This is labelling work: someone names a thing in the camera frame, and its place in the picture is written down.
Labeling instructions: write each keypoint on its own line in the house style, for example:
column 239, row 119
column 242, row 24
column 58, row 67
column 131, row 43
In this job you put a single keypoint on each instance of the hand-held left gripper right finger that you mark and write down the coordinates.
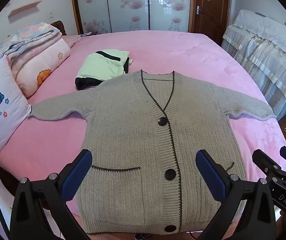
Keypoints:
column 210, row 177

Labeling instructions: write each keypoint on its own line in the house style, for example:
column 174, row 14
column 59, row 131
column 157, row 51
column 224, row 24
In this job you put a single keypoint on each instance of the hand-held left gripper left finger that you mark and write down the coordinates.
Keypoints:
column 76, row 175

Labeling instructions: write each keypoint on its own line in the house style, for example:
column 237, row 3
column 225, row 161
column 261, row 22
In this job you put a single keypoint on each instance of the beige knitted cardigan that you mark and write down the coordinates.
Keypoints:
column 133, row 130

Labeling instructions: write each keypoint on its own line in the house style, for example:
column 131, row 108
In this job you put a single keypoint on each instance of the lace covered furniture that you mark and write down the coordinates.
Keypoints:
column 270, row 55

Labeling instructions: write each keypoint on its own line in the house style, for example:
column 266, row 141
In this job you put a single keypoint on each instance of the white printed pillow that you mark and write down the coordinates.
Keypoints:
column 3, row 105

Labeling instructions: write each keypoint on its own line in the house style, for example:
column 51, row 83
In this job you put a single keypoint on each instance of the light green black garment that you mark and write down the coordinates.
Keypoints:
column 98, row 65

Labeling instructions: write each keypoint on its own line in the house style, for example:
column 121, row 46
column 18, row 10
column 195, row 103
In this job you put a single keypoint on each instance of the pink pillow orange flower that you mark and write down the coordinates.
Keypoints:
column 45, row 60

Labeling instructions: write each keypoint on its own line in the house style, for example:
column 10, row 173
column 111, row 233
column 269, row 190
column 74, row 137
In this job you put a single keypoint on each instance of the pink bed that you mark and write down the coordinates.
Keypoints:
column 183, row 55

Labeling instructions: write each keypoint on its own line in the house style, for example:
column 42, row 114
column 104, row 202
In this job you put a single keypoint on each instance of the folded floral quilt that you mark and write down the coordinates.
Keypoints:
column 28, row 37

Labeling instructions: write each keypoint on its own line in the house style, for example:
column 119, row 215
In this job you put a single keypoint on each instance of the dark wooden headboard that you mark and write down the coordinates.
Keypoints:
column 61, row 27

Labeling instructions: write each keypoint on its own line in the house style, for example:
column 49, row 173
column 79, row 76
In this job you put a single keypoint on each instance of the brown wooden door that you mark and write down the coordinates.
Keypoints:
column 215, row 10

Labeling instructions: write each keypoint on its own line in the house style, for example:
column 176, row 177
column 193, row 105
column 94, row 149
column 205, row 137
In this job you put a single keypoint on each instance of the floral glass sliding wardrobe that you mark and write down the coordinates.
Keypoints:
column 128, row 5

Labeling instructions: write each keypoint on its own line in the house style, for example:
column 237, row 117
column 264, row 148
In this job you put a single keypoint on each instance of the wooden wall shelf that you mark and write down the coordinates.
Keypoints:
column 23, row 8

